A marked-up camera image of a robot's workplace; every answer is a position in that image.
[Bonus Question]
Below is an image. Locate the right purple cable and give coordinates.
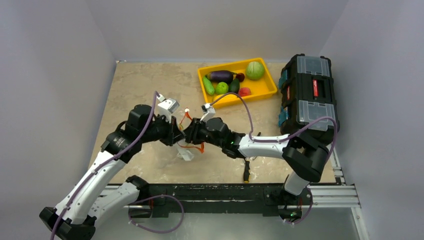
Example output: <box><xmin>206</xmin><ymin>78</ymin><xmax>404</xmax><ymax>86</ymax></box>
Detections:
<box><xmin>206</xmin><ymin>92</ymin><xmax>339</xmax><ymax>157</ymax></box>

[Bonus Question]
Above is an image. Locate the dark red plum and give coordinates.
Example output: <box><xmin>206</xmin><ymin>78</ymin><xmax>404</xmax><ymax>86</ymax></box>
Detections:
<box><xmin>235</xmin><ymin>72</ymin><xmax>245</xmax><ymax>83</ymax></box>

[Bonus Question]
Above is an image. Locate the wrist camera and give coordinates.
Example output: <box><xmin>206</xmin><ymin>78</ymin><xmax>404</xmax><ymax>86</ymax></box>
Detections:
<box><xmin>156</xmin><ymin>93</ymin><xmax>180</xmax><ymax>123</ymax></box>
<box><xmin>200</xmin><ymin>103</ymin><xmax>216</xmax><ymax>122</ymax></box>

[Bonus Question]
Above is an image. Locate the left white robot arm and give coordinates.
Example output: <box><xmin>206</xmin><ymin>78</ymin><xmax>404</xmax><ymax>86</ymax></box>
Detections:
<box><xmin>39</xmin><ymin>100</ymin><xmax>184</xmax><ymax>240</ymax></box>

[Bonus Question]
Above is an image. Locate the light green cucumber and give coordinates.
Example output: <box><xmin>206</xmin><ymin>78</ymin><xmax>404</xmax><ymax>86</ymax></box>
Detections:
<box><xmin>202</xmin><ymin>76</ymin><xmax>215</xmax><ymax>96</ymax></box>

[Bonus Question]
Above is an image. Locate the black yellow screwdriver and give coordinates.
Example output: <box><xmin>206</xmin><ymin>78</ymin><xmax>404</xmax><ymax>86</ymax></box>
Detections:
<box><xmin>243</xmin><ymin>158</ymin><xmax>250</xmax><ymax>184</ymax></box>

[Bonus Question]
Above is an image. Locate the clear orange zip bag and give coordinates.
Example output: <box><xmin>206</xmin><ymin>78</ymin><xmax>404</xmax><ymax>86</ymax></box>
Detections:
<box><xmin>176</xmin><ymin>108</ymin><xmax>205</xmax><ymax>162</ymax></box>

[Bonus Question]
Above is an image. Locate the black toolbox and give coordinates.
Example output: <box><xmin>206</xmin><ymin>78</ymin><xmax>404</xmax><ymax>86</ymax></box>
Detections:
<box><xmin>278</xmin><ymin>53</ymin><xmax>340</xmax><ymax>144</ymax></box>

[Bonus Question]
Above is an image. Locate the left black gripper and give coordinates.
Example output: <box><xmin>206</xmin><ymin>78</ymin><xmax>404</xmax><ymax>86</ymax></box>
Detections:
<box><xmin>139</xmin><ymin>112</ymin><xmax>186</xmax><ymax>146</ymax></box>

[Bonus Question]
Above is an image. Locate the green cabbage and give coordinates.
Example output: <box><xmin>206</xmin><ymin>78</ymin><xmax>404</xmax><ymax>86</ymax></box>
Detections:
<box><xmin>245</xmin><ymin>61</ymin><xmax>265</xmax><ymax>80</ymax></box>

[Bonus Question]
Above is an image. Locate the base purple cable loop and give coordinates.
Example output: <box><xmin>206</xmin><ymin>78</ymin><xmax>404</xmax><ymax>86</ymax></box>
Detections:
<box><xmin>127</xmin><ymin>194</ymin><xmax>184</xmax><ymax>235</ymax></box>

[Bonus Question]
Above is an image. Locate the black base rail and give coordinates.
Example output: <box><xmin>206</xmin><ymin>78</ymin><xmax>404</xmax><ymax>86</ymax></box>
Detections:
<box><xmin>126</xmin><ymin>175</ymin><xmax>313</xmax><ymax>221</ymax></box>

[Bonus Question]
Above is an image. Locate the dark green avocado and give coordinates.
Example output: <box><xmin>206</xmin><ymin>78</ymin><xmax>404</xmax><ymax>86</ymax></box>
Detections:
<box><xmin>228</xmin><ymin>78</ymin><xmax>240</xmax><ymax>94</ymax></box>

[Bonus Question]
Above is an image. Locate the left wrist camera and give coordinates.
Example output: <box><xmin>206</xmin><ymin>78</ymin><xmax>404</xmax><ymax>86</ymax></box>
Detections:
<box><xmin>156</xmin><ymin>93</ymin><xmax>180</xmax><ymax>123</ymax></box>

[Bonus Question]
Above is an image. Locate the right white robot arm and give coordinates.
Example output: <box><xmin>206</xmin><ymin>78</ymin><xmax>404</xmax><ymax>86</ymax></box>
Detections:
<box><xmin>183</xmin><ymin>117</ymin><xmax>330</xmax><ymax>204</ymax></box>

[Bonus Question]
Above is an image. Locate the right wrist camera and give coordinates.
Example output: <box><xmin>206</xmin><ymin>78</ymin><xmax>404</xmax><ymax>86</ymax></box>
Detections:
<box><xmin>200</xmin><ymin>103</ymin><xmax>216</xmax><ymax>122</ymax></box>

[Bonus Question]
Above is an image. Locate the purple eggplant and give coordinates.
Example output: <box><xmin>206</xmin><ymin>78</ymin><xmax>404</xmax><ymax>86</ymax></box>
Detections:
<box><xmin>205</xmin><ymin>70</ymin><xmax>237</xmax><ymax>84</ymax></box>

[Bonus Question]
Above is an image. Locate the green lime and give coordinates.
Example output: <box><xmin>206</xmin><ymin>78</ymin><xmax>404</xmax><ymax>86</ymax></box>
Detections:
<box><xmin>215</xmin><ymin>82</ymin><xmax>229</xmax><ymax>95</ymax></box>

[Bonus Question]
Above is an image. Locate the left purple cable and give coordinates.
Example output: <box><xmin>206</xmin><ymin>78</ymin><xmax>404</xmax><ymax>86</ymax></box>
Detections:
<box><xmin>49</xmin><ymin>91</ymin><xmax>163</xmax><ymax>240</ymax></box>

